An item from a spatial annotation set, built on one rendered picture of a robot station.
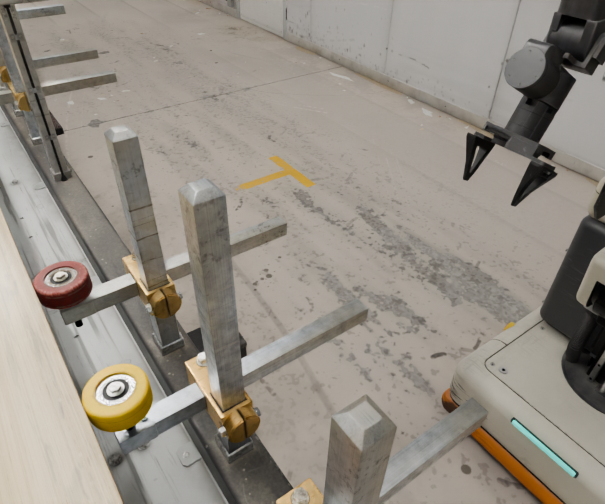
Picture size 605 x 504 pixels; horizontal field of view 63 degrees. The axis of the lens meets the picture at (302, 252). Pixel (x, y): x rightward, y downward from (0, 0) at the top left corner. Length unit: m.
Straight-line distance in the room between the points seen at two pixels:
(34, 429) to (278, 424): 1.09
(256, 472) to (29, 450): 0.32
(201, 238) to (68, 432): 0.29
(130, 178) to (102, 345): 0.49
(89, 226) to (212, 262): 0.82
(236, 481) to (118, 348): 0.43
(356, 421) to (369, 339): 1.53
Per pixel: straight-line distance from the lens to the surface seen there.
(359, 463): 0.39
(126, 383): 0.68
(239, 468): 0.82
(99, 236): 1.28
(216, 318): 0.57
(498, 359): 1.58
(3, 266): 0.92
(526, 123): 0.85
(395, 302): 2.06
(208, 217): 0.49
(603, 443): 1.53
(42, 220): 1.54
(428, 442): 0.71
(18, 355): 0.76
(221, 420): 0.71
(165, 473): 0.92
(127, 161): 0.72
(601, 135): 3.21
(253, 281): 2.11
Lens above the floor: 1.43
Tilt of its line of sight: 39 degrees down
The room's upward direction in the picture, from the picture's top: 1 degrees clockwise
